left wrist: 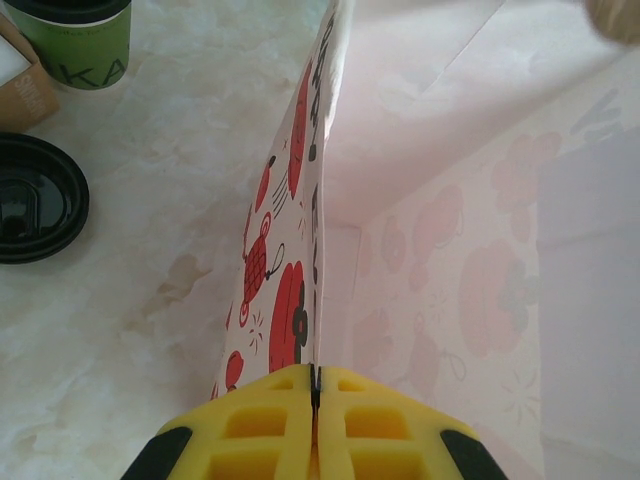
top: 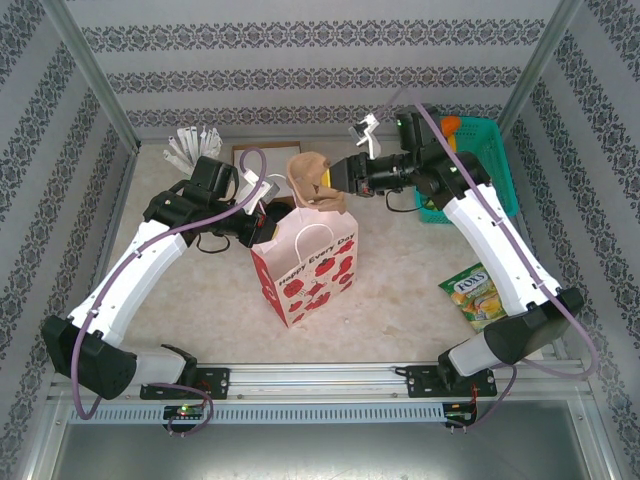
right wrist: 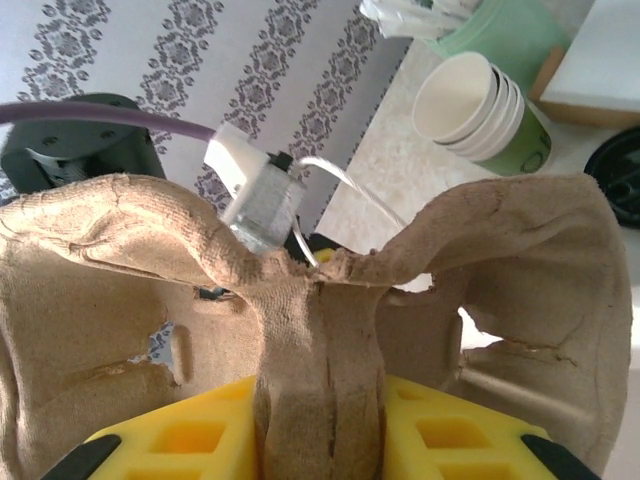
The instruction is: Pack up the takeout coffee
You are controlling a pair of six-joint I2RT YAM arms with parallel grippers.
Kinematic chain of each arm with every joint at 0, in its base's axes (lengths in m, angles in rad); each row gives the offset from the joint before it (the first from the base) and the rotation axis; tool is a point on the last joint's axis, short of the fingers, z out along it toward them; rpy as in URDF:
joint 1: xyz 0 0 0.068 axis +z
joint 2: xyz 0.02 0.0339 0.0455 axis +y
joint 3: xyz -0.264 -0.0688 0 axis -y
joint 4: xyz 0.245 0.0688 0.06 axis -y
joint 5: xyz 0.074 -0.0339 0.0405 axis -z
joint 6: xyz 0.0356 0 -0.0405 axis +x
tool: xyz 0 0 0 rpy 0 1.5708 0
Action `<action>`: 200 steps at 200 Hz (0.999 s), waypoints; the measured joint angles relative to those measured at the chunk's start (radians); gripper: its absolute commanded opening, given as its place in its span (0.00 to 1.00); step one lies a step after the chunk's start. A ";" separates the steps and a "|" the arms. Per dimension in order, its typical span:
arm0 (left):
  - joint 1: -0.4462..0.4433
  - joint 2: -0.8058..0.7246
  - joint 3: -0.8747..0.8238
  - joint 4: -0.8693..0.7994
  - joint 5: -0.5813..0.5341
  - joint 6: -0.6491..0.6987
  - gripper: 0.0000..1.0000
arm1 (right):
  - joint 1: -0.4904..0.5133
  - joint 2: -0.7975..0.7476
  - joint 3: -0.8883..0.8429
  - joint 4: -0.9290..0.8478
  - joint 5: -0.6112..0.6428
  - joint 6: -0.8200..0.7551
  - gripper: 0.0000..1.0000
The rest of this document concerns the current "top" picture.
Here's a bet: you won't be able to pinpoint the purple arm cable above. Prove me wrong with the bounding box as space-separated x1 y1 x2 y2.
72 148 269 439
377 88 599 431

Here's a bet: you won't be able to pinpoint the teal plastic basket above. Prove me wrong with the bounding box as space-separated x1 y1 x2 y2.
414 115 519 225

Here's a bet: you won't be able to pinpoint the left circuit board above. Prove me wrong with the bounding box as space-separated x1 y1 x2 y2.
163 403 205 420

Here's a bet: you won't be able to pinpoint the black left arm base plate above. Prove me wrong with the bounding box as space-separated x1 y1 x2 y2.
139 366 231 401

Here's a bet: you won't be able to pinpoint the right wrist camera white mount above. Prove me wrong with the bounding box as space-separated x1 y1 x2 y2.
349 113 385 157

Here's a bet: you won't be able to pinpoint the brown pulp cup carrier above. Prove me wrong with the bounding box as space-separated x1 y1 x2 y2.
286 151 350 215

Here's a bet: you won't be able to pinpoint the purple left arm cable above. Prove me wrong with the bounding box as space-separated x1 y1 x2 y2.
72 148 269 439

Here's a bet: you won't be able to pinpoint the green candy bag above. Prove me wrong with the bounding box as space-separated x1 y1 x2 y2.
438 263 509 335

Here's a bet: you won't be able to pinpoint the aluminium mounting rail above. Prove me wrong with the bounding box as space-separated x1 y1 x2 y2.
49 362 594 401

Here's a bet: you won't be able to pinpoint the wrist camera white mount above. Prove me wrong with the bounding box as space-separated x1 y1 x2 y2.
349 113 385 157
238 168 281 206

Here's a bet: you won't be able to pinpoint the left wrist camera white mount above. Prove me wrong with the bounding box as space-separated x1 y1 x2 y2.
238 168 281 206

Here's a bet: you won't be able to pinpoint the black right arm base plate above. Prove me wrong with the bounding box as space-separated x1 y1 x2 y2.
403 363 499 400

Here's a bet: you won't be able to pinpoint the bundle of wrapped straws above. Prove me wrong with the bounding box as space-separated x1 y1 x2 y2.
162 125 224 176

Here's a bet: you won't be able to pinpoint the aluminium frame post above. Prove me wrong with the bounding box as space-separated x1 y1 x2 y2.
497 0 584 136
39 0 141 151

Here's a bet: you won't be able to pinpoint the right aluminium frame post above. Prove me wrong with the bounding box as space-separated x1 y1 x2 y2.
497 0 584 136

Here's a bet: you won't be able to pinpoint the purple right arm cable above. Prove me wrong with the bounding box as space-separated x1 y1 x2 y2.
377 88 599 431

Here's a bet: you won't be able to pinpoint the paper gift bag red prints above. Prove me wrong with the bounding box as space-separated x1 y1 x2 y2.
249 173 360 330

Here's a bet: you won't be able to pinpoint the left aluminium frame post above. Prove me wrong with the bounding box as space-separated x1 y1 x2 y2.
39 0 141 151

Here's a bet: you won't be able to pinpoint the circuit board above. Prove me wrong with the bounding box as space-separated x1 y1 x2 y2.
443 401 477 427
163 403 205 420

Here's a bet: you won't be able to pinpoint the right circuit board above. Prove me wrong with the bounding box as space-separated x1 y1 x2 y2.
443 401 477 427

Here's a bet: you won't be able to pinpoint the slotted grey cable duct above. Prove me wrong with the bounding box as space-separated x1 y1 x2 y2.
67 402 449 426

